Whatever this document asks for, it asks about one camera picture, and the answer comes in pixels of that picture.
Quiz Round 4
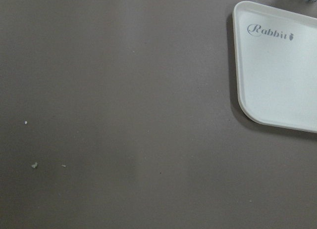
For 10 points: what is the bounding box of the beige rectangular tray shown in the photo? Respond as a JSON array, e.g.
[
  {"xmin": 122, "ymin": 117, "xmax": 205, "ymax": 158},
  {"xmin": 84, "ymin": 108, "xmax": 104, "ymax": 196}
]
[{"xmin": 232, "ymin": 1, "xmax": 317, "ymax": 133}]

